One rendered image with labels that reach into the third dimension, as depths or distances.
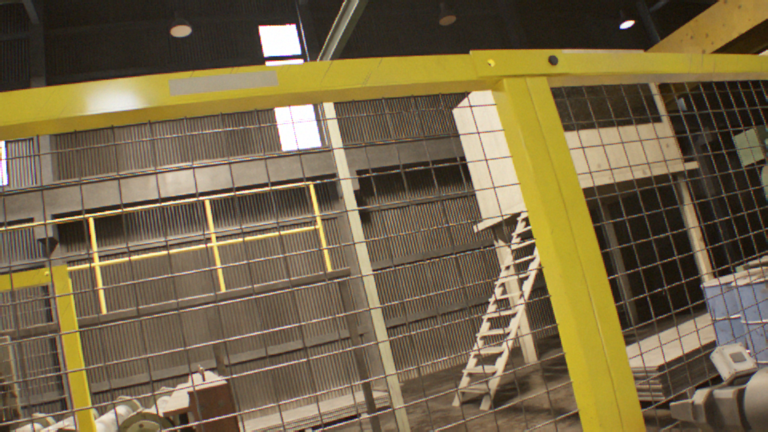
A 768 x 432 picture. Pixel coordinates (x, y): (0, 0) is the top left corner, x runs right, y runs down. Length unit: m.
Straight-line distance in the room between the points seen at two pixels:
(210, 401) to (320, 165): 9.65
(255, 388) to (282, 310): 1.68
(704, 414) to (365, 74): 0.68
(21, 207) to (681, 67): 11.10
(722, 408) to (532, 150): 0.51
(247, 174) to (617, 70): 10.47
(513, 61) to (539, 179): 0.22
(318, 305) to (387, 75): 11.05
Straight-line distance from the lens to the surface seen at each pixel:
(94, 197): 11.33
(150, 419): 2.54
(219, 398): 2.36
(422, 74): 0.94
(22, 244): 12.24
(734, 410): 0.74
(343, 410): 8.74
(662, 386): 5.36
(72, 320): 2.05
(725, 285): 4.85
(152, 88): 0.84
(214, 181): 11.29
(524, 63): 1.05
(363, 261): 5.85
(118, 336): 11.63
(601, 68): 1.18
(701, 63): 1.44
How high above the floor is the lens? 1.45
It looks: 10 degrees up
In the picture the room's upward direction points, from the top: 14 degrees counter-clockwise
